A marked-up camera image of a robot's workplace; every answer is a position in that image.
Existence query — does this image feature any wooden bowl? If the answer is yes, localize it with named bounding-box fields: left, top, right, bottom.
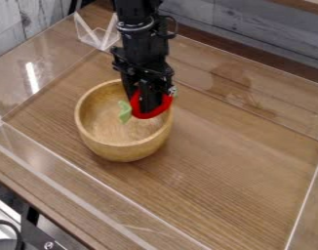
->
left=74, top=79, right=173, bottom=162

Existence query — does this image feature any green rectangular block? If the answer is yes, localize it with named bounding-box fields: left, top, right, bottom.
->
left=169, top=86, right=179, bottom=98

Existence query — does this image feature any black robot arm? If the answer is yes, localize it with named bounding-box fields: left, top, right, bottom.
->
left=110, top=0, right=176, bottom=119

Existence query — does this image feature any black cable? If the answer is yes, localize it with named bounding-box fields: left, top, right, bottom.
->
left=0, top=219, right=24, bottom=250

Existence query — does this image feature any red plush tomato toy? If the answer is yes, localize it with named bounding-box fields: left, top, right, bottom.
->
left=117, top=91, right=175, bottom=124

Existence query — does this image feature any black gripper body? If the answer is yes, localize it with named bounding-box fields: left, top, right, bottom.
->
left=110, top=22, right=175, bottom=83

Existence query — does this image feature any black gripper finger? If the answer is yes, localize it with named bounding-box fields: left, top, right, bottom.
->
left=121, top=73, right=140, bottom=99
left=137, top=77, right=173, bottom=113

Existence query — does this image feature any clear acrylic corner bracket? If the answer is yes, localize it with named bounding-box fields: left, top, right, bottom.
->
left=73, top=13, right=120, bottom=52

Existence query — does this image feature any black table leg bracket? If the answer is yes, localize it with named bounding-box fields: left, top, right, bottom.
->
left=21, top=205, right=68, bottom=250

